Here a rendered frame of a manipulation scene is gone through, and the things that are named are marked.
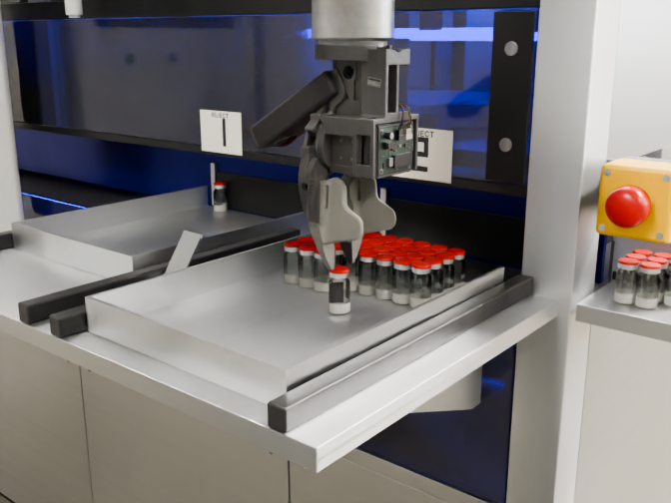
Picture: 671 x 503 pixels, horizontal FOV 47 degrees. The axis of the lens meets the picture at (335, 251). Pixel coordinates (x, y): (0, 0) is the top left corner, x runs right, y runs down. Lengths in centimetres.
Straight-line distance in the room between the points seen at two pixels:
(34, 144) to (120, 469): 68
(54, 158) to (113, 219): 49
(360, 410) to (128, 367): 21
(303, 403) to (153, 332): 18
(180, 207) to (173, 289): 45
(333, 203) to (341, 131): 7
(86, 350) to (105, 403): 82
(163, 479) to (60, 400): 33
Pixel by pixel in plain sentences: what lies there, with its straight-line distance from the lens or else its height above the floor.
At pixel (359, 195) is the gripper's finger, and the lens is 77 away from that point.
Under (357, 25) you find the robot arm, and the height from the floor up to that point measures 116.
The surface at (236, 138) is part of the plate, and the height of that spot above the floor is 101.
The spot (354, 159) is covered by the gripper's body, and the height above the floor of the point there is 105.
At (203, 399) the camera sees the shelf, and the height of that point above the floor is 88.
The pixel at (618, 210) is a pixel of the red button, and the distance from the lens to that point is 78.
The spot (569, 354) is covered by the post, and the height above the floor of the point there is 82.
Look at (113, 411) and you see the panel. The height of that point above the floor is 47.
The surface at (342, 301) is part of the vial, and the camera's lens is 77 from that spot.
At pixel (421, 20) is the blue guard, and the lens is 90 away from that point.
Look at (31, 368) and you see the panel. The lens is 176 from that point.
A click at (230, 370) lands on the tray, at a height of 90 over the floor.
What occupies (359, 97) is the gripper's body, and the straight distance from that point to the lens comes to 71.
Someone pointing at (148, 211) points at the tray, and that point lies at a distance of 122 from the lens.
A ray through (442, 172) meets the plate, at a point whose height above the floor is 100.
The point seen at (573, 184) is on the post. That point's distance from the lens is 83.
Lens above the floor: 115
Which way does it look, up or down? 16 degrees down
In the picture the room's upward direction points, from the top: straight up
